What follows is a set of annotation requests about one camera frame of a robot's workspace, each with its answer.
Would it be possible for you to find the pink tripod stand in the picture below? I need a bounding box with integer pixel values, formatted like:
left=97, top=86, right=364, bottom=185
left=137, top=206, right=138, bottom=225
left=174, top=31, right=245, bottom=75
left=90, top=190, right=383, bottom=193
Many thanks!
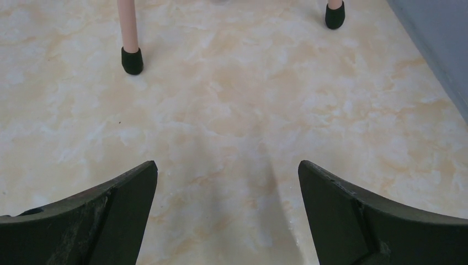
left=118, top=0, right=345, bottom=76

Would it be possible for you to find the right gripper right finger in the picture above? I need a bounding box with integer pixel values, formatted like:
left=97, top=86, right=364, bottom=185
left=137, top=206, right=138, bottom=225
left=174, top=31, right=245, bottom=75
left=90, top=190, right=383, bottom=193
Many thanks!
left=298, top=160, right=467, bottom=264

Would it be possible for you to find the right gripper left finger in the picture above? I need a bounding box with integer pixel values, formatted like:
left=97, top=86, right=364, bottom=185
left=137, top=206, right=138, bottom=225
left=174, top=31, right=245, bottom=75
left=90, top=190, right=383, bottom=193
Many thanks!
left=1, top=161, right=157, bottom=264

